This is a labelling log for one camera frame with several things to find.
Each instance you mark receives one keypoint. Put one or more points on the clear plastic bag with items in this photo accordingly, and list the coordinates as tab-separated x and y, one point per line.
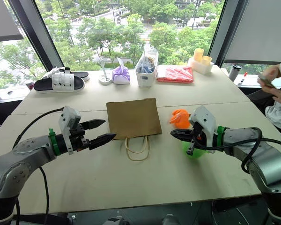
147	62

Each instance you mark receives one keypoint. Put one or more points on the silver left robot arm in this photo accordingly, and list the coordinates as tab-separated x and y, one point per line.
18	159

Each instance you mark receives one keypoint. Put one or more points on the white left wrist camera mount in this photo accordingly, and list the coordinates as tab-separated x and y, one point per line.
68	117

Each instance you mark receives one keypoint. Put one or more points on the white plastic tray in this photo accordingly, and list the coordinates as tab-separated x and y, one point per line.
200	67

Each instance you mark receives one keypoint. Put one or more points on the person's white clothing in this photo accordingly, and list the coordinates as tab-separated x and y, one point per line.
279	117

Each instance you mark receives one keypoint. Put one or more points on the person's right hand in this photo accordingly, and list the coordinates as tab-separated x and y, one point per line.
272	70

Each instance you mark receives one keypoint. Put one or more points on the red pen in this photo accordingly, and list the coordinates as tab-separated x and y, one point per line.
243	79

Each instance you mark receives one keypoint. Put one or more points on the white paper cup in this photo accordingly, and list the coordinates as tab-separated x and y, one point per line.
29	84

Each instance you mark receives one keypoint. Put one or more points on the white storage basket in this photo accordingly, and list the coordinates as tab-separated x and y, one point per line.
146	78

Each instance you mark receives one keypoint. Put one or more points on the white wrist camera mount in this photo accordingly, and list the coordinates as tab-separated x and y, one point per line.
206	122
68	117

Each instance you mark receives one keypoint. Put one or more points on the orange toy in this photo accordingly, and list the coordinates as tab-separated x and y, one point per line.
181	118

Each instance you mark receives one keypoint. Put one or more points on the dark phone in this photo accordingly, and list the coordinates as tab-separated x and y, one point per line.
267	81

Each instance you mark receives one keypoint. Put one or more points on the green left wrist clamp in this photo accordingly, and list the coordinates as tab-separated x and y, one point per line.
53	141

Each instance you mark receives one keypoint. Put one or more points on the green right wrist clamp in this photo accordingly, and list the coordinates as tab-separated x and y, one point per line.
220	132

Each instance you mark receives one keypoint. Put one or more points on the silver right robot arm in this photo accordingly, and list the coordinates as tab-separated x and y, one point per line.
264	154

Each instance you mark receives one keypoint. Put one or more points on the silver thermos bottle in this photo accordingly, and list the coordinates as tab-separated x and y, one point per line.
234	73

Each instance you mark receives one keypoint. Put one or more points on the black and white slipper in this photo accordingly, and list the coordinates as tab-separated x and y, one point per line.
61	82
80	75

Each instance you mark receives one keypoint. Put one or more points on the white stand with hook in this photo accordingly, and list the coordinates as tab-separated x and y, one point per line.
104	78

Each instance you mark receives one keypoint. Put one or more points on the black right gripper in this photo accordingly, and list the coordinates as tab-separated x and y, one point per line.
196	136

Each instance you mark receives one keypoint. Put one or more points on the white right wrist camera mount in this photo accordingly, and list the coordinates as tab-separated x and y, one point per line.
206	122

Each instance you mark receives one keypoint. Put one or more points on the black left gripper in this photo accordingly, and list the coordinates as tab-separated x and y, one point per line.
78	143

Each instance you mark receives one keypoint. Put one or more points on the short pale yellow cup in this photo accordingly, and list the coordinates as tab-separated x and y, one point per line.
206	61

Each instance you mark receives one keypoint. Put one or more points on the red cloth in plastic wrap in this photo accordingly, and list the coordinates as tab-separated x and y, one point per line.
175	74

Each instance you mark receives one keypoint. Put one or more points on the purple and white pouch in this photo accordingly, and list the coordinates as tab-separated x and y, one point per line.
120	75

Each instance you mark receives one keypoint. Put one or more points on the brown paper bag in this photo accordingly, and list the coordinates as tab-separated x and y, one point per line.
133	119

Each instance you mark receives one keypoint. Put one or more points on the tall pale yellow cup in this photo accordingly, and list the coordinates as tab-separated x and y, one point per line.
198	55

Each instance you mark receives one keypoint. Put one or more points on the green wrist clamp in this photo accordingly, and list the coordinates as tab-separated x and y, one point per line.
220	132
53	141

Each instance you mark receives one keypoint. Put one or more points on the grey window blind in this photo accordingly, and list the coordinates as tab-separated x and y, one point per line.
3	18
260	30

